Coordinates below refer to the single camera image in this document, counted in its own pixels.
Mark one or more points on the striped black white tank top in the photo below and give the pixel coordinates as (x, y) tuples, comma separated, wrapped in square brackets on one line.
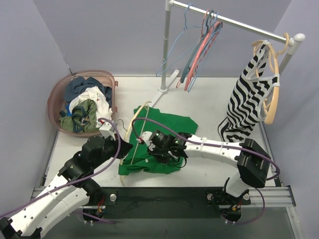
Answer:
[(254, 98)]

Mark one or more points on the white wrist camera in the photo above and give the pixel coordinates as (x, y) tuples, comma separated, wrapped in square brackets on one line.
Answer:
[(145, 138), (107, 129)]

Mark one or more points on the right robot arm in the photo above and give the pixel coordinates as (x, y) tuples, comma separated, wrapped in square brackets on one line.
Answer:
[(248, 157)]

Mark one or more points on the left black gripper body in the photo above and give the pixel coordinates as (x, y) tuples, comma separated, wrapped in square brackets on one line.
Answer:
[(115, 147)]

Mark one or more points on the pile of clothes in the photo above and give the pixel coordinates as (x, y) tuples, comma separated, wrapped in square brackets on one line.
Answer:
[(87, 100)]

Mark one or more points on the light blue wire hanger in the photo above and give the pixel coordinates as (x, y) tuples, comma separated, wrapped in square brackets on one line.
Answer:
[(209, 33)]

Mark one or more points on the white clothes rack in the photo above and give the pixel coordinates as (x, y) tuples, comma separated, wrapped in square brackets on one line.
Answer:
[(293, 43)]

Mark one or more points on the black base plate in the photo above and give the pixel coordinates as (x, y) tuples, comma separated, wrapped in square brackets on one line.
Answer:
[(159, 203)]

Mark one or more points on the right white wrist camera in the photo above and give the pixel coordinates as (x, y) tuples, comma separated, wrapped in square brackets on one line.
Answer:
[(145, 138)]

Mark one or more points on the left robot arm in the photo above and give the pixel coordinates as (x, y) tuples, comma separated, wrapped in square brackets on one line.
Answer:
[(72, 187)]

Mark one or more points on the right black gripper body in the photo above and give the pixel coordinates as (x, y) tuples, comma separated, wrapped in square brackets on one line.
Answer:
[(159, 153)]

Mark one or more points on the aluminium rail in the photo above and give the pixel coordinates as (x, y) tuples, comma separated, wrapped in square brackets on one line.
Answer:
[(280, 197)]

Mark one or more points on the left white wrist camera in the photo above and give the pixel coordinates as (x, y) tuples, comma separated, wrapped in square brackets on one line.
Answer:
[(107, 129)]

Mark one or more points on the cream yellow hanger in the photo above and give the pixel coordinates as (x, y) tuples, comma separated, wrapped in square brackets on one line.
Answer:
[(128, 131)]

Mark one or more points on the pink hanger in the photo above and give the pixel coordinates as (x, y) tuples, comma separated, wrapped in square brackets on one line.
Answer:
[(199, 57)]

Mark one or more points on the teal hanger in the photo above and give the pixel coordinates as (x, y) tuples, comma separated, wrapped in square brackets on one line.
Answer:
[(194, 54)]

